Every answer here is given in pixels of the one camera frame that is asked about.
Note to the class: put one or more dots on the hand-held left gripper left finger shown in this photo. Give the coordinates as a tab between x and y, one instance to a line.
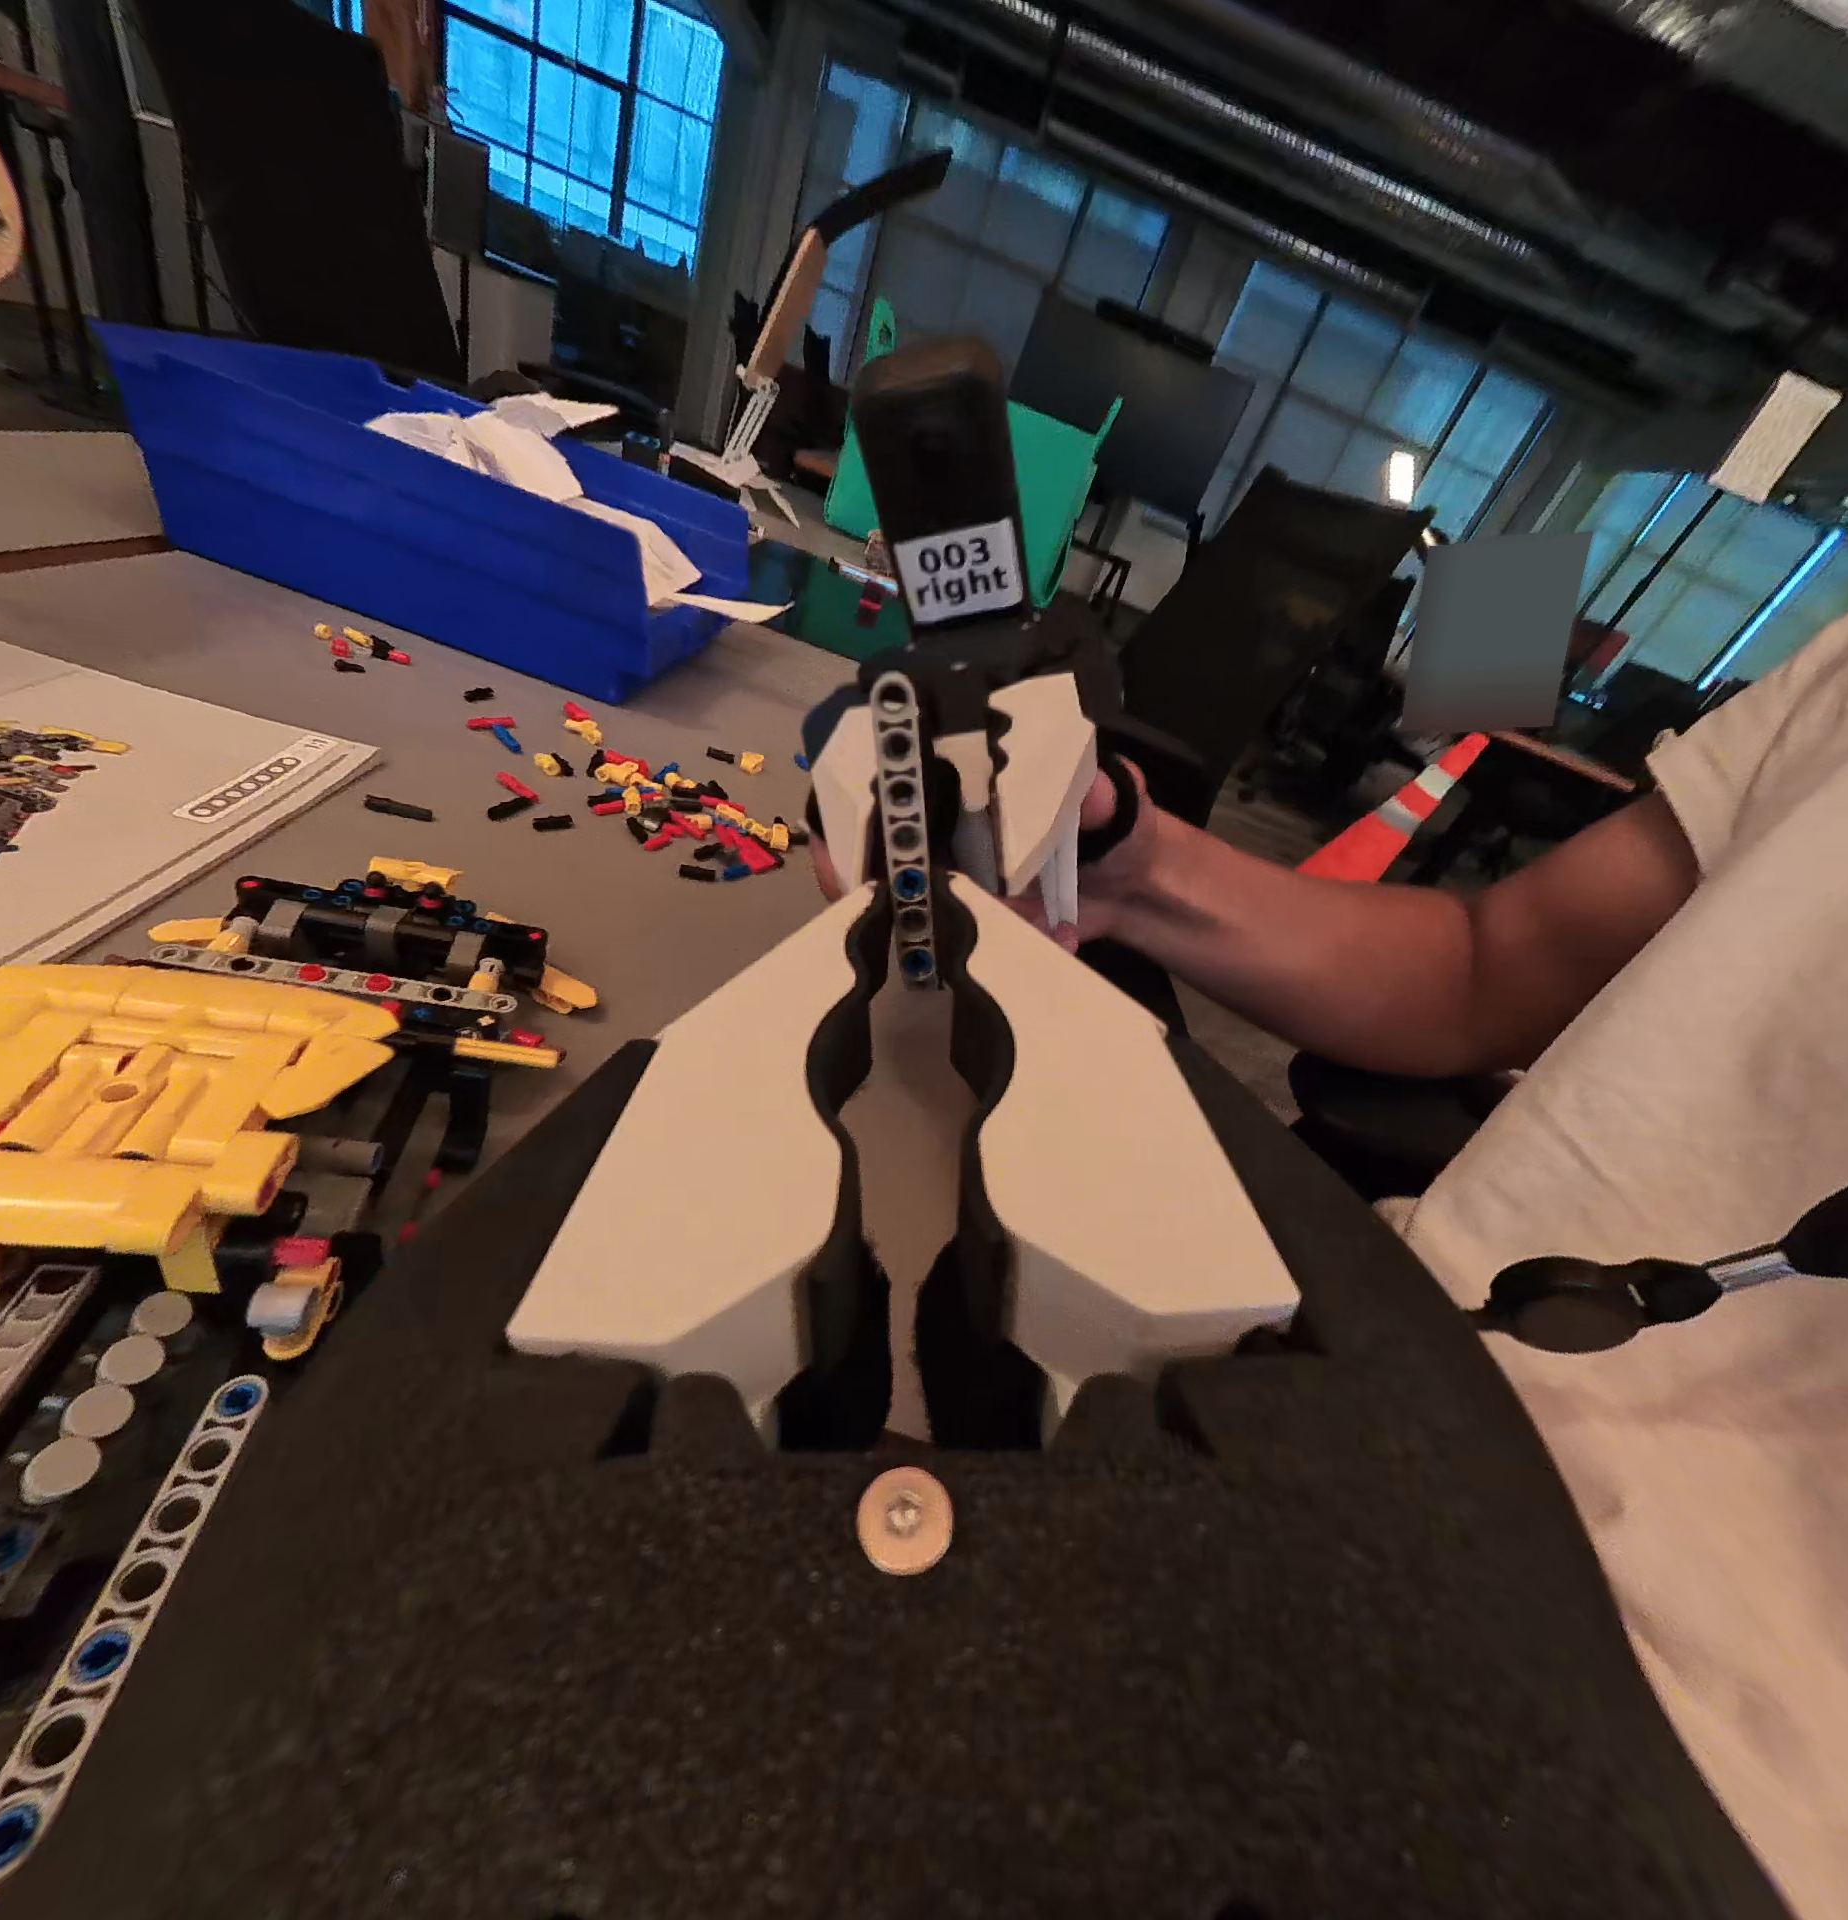
668	1184

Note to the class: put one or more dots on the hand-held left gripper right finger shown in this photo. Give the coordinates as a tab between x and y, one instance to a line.
1149	1184

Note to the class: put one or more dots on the pile of small coloured pins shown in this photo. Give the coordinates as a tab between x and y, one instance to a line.
684	818

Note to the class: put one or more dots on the crumpled white paper bags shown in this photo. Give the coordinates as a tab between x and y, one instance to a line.
488	443

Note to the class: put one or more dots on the orange traffic cone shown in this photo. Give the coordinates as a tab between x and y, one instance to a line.
1405	818

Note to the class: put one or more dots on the open instruction booklet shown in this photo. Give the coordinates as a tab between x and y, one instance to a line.
114	810

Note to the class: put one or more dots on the metal ventilation duct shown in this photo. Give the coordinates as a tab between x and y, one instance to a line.
1389	134

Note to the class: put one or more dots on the person's white shirt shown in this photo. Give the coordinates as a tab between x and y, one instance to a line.
1734	1125

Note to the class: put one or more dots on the large black screen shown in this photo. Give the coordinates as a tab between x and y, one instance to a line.
1149	404

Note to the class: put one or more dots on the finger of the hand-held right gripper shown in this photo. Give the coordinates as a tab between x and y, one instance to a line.
847	810
1045	764

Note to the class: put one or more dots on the person's right hand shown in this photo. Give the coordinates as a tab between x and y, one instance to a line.
1119	892

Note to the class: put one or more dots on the yellow black brick car model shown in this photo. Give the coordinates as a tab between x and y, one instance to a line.
114	1080

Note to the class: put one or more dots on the long grey holed beam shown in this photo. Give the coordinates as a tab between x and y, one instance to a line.
902	781

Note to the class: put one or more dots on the person's right forearm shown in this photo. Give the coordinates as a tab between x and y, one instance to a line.
1389	961

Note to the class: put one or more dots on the black badge reel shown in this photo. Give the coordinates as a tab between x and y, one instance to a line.
1585	1302

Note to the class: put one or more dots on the blue plastic bin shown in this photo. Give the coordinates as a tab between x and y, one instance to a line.
338	511

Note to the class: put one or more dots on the white hanging paper sign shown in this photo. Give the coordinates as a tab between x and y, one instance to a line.
1776	434

